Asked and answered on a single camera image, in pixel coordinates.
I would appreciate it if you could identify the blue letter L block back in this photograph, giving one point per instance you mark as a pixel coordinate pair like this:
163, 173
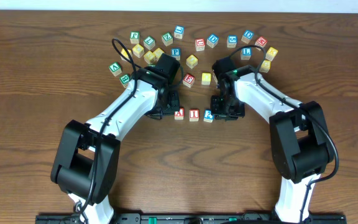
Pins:
179, 32

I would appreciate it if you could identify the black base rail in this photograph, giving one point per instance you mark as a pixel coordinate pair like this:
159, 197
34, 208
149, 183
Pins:
136, 218

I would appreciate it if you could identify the green letter B block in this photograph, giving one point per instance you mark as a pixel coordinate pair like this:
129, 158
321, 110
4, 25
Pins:
125, 80

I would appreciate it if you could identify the yellow letter G block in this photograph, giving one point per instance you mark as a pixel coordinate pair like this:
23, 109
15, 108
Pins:
265, 67

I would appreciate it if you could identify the green number 7 block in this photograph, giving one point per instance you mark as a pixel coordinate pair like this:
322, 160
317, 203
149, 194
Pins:
149, 43

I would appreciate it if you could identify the yellow letter O block front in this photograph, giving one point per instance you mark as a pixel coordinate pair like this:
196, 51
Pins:
205, 78

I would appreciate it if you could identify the yellow block far left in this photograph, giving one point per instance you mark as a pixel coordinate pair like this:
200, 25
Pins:
126, 54

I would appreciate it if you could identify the blue number 2 block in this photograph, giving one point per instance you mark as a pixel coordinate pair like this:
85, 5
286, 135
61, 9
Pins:
208, 116

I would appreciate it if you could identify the blue letter D block right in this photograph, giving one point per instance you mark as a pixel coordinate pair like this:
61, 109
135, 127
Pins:
247, 36

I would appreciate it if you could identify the green letter Z block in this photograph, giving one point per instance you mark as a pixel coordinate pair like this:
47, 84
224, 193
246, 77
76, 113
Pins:
167, 39

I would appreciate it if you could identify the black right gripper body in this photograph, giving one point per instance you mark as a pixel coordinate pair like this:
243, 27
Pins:
227, 107

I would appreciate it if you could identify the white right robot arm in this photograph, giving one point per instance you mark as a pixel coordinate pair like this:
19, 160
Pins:
302, 150

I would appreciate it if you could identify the blue letter P block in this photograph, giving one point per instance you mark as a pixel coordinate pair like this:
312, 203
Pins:
176, 53

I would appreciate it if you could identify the red letter A block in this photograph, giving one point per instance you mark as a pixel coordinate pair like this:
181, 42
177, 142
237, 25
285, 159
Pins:
180, 114

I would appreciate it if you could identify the yellow letter O block middle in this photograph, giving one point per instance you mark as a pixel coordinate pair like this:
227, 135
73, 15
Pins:
191, 61

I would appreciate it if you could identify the blue letter d block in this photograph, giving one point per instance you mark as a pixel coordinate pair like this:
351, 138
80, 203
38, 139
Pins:
212, 40
247, 36

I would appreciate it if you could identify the yellow letter o block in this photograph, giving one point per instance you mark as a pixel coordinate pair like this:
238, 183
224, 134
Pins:
191, 61
205, 78

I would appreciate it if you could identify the yellow block lower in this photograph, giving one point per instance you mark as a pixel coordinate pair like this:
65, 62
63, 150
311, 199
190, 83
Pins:
150, 58

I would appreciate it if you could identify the yellow block upper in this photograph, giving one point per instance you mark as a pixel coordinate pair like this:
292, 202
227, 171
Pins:
138, 50

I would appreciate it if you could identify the yellow letter K block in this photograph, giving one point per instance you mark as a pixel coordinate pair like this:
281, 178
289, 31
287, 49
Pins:
271, 53

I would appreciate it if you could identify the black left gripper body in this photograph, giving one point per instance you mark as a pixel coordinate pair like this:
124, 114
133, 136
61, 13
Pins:
170, 104

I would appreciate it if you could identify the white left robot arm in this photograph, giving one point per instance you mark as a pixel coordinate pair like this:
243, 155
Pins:
85, 165

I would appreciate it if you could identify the green letter J block back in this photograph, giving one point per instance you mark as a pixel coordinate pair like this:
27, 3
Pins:
135, 37

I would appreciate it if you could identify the blue letter D block left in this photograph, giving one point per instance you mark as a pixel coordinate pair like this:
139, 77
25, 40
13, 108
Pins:
212, 40

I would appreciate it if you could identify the blue number 5 block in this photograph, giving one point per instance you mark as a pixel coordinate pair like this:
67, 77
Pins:
231, 41

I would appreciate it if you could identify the yellow block right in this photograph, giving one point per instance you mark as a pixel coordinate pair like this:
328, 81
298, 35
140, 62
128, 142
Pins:
158, 53

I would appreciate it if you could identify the red letter M block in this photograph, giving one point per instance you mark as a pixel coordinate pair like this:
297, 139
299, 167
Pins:
261, 42

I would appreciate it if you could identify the red letter I block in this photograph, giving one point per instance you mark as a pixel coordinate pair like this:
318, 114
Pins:
194, 115

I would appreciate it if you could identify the blue letter l block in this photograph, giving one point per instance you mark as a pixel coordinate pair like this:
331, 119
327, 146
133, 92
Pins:
246, 53
179, 32

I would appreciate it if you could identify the red letter E block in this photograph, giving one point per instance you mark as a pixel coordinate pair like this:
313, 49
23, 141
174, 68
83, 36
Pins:
188, 80

